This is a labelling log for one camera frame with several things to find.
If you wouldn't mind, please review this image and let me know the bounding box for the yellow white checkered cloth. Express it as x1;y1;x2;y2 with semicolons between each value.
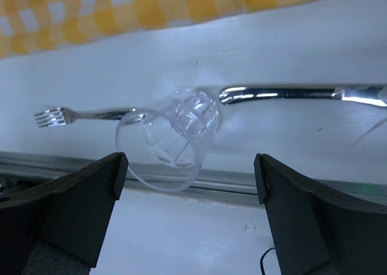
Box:
1;0;317;58

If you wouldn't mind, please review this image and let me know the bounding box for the aluminium front rail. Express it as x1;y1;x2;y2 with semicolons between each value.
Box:
1;152;386;206

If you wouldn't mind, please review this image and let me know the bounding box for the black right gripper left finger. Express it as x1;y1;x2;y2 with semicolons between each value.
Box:
1;152;128;274

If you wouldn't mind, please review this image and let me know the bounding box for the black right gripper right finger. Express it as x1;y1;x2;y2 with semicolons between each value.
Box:
254;154;386;274

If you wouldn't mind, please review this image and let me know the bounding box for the silver table knife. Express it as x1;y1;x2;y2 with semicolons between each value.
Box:
219;86;386;108

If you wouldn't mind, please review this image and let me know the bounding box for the clear plastic cup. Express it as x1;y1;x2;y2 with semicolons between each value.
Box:
115;89;221;192

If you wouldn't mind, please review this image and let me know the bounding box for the silver fork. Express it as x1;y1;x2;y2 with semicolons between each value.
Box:
34;107;146;128

